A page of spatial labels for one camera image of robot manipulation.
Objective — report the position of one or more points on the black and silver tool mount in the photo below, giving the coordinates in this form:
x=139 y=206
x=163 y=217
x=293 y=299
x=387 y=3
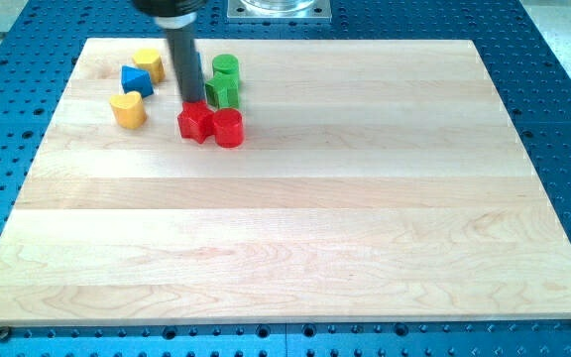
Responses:
x=170 y=14

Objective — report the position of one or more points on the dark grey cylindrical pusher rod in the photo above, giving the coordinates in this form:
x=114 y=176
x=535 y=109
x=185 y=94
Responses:
x=186 y=63

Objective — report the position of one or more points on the yellow heart block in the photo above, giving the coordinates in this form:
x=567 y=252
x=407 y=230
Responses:
x=128 y=109

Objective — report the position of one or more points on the green cylinder block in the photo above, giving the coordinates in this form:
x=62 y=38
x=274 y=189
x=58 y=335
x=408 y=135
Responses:
x=226 y=64

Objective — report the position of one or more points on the yellow hexagon block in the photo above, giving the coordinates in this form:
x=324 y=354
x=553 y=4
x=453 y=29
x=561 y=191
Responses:
x=150 y=60

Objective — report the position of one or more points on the green cross block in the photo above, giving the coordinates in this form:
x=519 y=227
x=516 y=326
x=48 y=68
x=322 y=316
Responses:
x=222 y=91

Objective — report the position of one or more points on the blue triangle block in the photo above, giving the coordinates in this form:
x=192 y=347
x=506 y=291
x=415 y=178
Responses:
x=136 y=79

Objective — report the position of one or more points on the red star block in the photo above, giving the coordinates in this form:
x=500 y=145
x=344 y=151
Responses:
x=195 y=121

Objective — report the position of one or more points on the red cylinder block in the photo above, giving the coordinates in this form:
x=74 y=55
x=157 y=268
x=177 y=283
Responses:
x=228 y=128

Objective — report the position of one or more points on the light wooden board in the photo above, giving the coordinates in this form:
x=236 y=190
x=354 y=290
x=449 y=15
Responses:
x=378 y=180

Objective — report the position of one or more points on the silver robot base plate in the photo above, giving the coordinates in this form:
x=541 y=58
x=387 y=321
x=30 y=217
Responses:
x=252 y=11

